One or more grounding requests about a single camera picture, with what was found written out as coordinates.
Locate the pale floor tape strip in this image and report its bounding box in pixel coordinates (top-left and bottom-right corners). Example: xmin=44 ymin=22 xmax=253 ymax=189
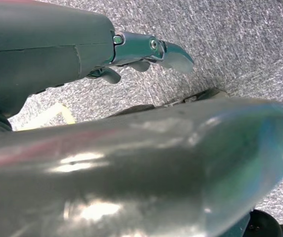
xmin=15 ymin=103 xmax=76 ymax=131

